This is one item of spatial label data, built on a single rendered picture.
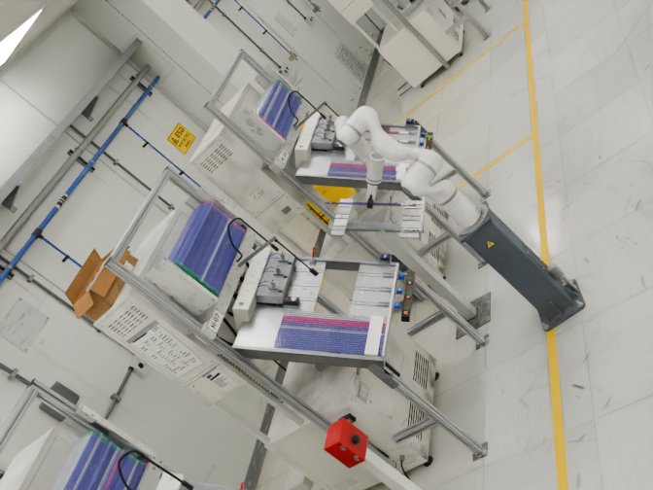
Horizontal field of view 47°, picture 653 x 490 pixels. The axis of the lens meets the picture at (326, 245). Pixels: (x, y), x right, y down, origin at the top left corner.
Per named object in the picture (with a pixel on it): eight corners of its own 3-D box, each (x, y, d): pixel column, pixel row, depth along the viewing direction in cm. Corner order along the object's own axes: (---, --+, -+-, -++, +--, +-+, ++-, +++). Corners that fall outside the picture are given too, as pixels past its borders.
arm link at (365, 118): (426, 191, 359) (446, 164, 361) (427, 183, 348) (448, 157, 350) (343, 132, 369) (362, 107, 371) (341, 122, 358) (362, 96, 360)
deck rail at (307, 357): (384, 367, 346) (384, 357, 342) (383, 369, 344) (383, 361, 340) (234, 354, 358) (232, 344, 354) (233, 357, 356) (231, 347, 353)
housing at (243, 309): (274, 267, 409) (271, 246, 400) (252, 331, 371) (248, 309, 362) (259, 266, 410) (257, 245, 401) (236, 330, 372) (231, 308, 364)
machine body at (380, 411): (444, 365, 435) (369, 301, 415) (436, 467, 381) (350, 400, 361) (364, 407, 471) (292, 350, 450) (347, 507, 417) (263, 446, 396)
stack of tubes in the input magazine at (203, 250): (246, 230, 394) (207, 197, 385) (219, 295, 355) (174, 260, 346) (231, 242, 401) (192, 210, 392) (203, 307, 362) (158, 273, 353)
